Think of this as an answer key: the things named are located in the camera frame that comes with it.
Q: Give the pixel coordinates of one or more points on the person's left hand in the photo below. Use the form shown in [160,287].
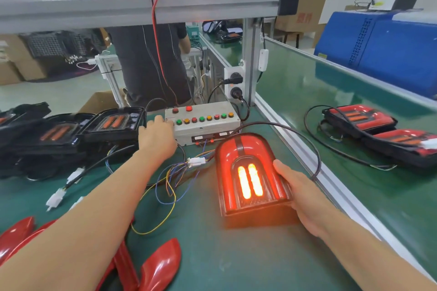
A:
[158,141]

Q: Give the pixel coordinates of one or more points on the person's right hand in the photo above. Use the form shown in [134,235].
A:
[311,209]

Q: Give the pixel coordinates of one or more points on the pile of black lamp housings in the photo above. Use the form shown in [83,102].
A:
[61,130]

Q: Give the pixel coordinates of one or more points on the person's right forearm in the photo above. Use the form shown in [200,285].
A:
[375,263]

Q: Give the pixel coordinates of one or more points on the person's left forearm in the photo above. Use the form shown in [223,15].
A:
[82,233]

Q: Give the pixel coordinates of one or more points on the beige test button box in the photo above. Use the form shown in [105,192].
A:
[205,130]

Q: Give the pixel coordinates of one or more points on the low open cardboard carton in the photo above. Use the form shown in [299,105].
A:
[95,103]

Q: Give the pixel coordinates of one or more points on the white metal stand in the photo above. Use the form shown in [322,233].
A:
[108,66]

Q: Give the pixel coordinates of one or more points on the white power strip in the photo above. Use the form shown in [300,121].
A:
[229,72]

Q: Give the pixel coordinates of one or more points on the pile of red lens covers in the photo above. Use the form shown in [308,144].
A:
[160,263]

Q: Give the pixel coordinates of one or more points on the black mesh basket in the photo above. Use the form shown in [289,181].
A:
[58,43]

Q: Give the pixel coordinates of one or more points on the large cardboard box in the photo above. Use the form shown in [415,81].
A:
[24,62]

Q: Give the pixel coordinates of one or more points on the small cardboard box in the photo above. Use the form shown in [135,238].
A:
[8,74]

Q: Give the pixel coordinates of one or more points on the blue plastic crate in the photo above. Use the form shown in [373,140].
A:
[382,48]

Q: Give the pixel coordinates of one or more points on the white switch box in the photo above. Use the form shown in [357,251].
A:
[263,59]

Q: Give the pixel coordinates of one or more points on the aluminium workstation frame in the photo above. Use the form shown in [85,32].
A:
[136,4]

